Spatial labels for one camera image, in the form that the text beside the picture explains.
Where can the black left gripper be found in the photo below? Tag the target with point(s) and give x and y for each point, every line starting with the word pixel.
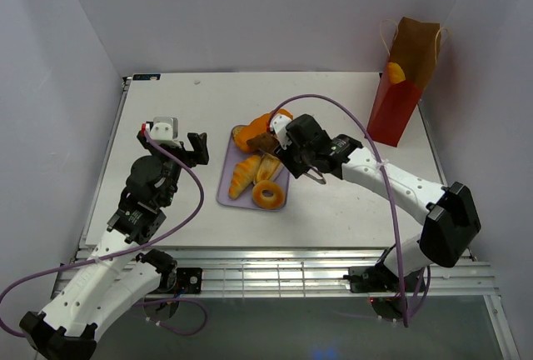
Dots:
pixel 198 156

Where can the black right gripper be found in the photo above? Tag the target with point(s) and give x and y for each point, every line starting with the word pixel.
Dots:
pixel 296 171

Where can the metal serving tongs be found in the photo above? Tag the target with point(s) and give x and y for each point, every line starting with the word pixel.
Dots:
pixel 314 174

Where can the dark brown chocolate bread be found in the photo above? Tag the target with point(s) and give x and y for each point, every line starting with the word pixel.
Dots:
pixel 264 142

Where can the striped croissant bread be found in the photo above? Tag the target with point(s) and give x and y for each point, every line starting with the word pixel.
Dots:
pixel 243 175

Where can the pink sugared round bread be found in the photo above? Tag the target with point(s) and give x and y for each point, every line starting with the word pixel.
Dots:
pixel 395 73

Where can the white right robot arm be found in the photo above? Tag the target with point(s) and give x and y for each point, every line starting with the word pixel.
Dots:
pixel 447 215

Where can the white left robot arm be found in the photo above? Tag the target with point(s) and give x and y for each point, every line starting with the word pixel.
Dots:
pixel 121 269

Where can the long orange bread loaf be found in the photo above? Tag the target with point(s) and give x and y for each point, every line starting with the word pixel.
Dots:
pixel 256 127

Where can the red brown paper bag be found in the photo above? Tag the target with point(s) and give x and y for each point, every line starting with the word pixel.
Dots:
pixel 415 46

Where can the lavender plastic tray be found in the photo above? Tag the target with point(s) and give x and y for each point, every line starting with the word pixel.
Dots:
pixel 234 156

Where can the sliced baguette piece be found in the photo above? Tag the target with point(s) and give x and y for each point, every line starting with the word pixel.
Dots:
pixel 236 130

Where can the white iced hotdog bun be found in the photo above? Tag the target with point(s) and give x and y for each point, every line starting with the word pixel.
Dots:
pixel 269 169

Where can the black table label sticker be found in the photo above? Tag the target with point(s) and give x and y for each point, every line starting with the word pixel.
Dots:
pixel 146 77

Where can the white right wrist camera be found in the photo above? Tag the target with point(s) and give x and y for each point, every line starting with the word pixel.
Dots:
pixel 277 127

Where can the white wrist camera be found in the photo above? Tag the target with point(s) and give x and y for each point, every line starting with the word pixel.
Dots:
pixel 164 128
pixel 277 127

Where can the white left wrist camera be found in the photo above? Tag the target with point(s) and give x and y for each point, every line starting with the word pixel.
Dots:
pixel 164 128

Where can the aluminium rail frame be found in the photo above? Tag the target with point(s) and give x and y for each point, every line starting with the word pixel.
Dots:
pixel 314 273

